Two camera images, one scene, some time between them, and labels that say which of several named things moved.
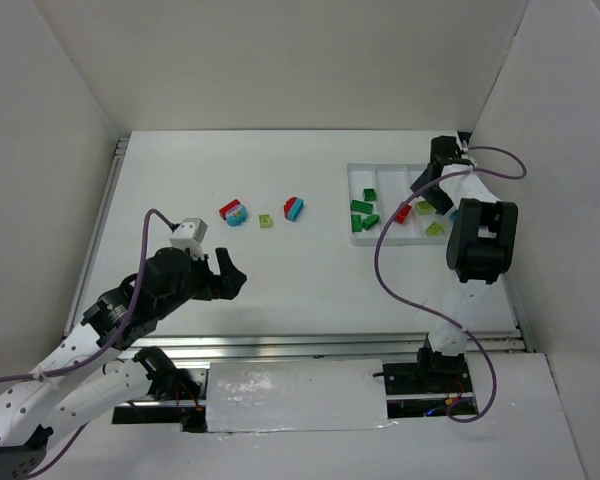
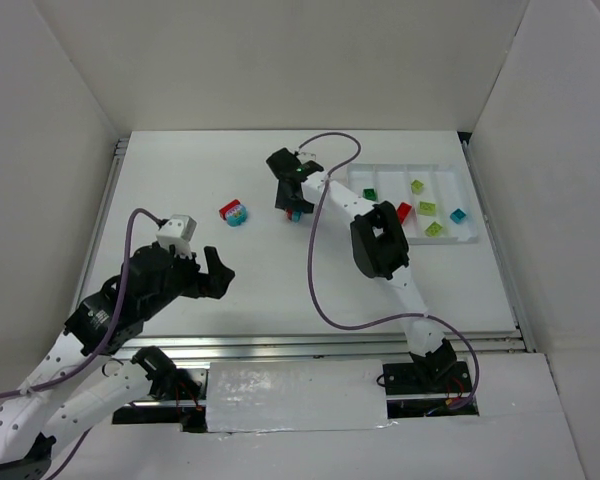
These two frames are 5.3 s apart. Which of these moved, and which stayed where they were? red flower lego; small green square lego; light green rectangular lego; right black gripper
Moved: right black gripper
Stayed: light green rectangular lego; small green square lego; red flower lego
